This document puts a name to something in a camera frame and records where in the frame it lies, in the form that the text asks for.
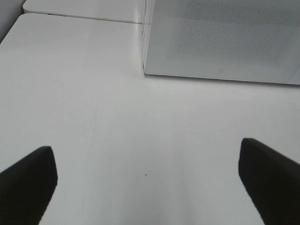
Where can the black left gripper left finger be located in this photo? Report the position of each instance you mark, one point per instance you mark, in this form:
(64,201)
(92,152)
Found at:
(26,188)

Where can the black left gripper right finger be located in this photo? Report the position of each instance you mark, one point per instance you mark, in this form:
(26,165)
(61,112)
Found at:
(272,181)

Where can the white microwave door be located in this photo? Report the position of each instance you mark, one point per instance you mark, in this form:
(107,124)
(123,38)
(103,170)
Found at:
(243,40)

